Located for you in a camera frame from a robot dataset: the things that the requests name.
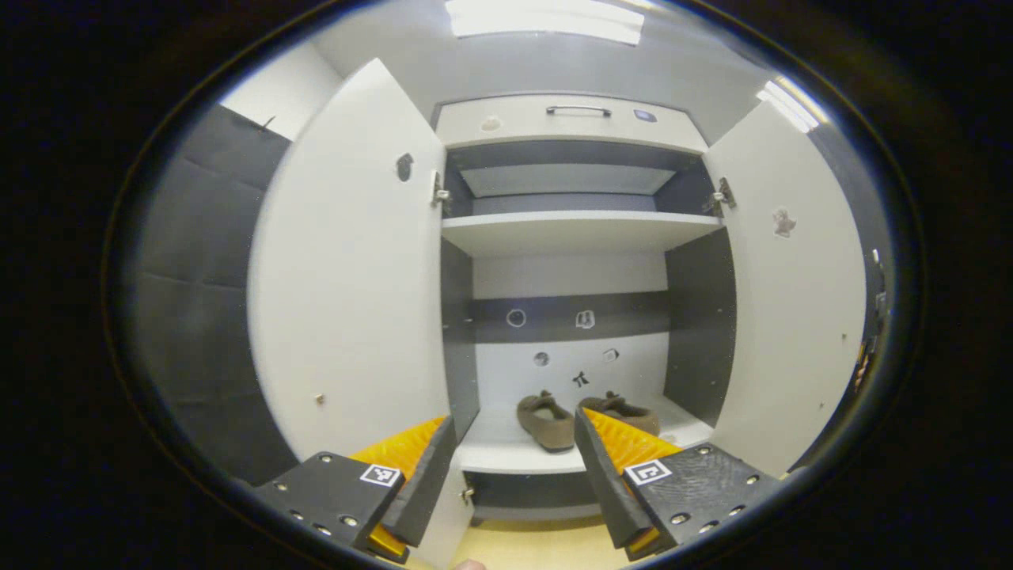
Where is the long ceiling light panel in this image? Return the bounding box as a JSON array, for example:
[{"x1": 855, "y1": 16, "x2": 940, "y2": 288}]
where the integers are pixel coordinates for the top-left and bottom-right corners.
[{"x1": 443, "y1": 0, "x2": 646, "y2": 46}]

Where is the brown suede shoe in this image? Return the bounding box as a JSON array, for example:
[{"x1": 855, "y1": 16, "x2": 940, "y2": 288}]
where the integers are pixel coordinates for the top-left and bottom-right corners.
[
  {"x1": 578, "y1": 390, "x2": 660, "y2": 438},
  {"x1": 516, "y1": 389, "x2": 577, "y2": 454}
]

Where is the small ceiling light panel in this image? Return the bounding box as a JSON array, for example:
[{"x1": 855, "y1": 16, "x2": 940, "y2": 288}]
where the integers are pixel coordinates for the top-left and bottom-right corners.
[{"x1": 756, "y1": 75, "x2": 830, "y2": 134}]

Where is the white cabinet door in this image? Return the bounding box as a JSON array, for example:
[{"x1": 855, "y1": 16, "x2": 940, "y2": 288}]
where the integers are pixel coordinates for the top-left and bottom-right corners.
[
  {"x1": 247, "y1": 57, "x2": 480, "y2": 569},
  {"x1": 703, "y1": 101, "x2": 867, "y2": 480}
]

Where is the white and grey shoe cabinet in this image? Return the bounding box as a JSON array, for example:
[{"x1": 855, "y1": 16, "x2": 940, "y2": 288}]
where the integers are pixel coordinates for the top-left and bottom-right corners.
[{"x1": 431, "y1": 93, "x2": 738, "y2": 523}]

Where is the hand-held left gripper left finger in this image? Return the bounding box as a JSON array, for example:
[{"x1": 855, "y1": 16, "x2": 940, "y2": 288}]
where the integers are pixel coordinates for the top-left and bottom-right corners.
[{"x1": 253, "y1": 416, "x2": 460, "y2": 564}]

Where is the black backdrop cloth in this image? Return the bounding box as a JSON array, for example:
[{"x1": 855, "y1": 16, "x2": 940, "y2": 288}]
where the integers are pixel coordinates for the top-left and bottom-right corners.
[
  {"x1": 131, "y1": 103, "x2": 302, "y2": 488},
  {"x1": 807, "y1": 123, "x2": 899, "y2": 476}
]

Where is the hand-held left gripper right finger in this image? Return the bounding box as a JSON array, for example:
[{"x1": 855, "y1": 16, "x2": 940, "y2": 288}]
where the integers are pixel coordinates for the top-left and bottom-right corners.
[{"x1": 574, "y1": 406, "x2": 784, "y2": 561}]

